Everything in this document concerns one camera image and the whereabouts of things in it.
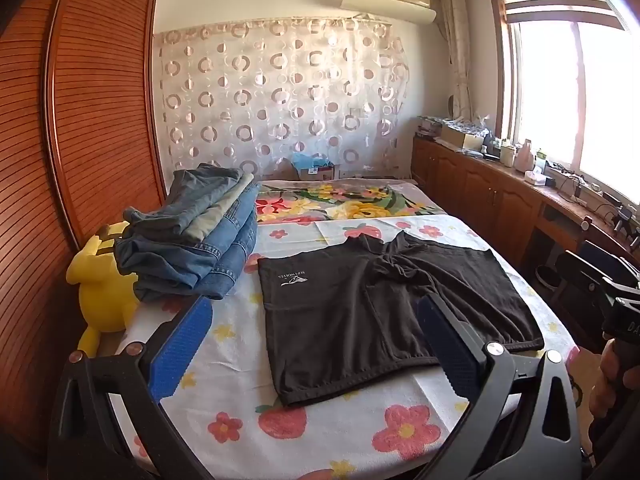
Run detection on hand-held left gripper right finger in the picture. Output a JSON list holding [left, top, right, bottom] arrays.
[[417, 292, 588, 480]]

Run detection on black shorts pants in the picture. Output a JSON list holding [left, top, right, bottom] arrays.
[[257, 232, 546, 407]]

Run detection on grey-green folded pants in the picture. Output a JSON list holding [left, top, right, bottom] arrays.
[[182, 172, 261, 245]]

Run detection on flat cardboard box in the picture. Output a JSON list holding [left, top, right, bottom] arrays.
[[440, 125, 484, 152]]

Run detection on person's right hand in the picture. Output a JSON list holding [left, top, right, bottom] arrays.
[[589, 340, 628, 420]]

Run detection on wooden slatted wardrobe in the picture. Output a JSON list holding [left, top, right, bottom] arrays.
[[0, 0, 168, 461]]

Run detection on white flower-print blanket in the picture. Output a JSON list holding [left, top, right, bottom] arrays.
[[107, 212, 581, 480]]

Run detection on white tissue box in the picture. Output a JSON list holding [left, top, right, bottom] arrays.
[[525, 167, 556, 187]]

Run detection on dark blue folded jeans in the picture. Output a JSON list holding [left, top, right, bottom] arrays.
[[122, 162, 256, 238]]

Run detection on wooden-framed window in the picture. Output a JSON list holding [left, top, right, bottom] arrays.
[[492, 0, 640, 211]]

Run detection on pale pink bottle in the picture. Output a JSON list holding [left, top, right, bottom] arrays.
[[515, 139, 536, 171]]

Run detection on light blue folded jeans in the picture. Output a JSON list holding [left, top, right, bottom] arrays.
[[115, 185, 260, 303]]

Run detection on beige window curtain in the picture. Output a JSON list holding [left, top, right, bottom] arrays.
[[439, 0, 473, 118]]

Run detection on circle-patterned sheer curtain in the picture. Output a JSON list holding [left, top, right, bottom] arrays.
[[152, 17, 413, 182]]

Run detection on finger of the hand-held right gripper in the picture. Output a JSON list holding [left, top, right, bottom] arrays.
[[601, 296, 640, 352], [565, 247, 640, 302]]

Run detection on colourful floral bedsheet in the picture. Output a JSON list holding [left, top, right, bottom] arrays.
[[255, 177, 446, 225]]

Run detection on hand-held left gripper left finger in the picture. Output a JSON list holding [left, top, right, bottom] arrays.
[[47, 297, 213, 480]]

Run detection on white power strip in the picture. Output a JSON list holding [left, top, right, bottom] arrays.
[[555, 170, 607, 207]]

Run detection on blue plastic bag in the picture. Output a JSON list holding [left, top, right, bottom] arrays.
[[291, 152, 333, 170]]

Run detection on person's dark clothing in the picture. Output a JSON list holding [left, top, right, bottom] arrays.
[[585, 410, 640, 480]]

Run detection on yellow plush toy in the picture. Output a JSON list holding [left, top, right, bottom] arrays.
[[66, 220, 142, 356]]

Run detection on wooden cabinet counter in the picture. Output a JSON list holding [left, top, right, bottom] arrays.
[[411, 132, 640, 311]]

